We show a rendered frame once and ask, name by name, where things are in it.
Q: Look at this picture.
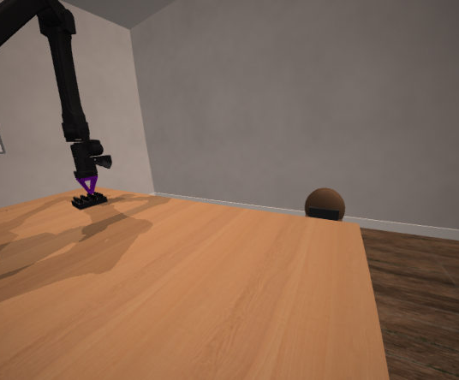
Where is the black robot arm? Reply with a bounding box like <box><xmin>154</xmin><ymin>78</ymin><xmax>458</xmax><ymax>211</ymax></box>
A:
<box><xmin>0</xmin><ymin>0</ymin><xmax>112</xmax><ymax>171</ymax></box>

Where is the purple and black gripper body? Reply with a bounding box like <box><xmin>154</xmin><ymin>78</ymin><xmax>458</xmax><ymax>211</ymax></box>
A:
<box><xmin>74</xmin><ymin>157</ymin><xmax>98</xmax><ymax>179</ymax></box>

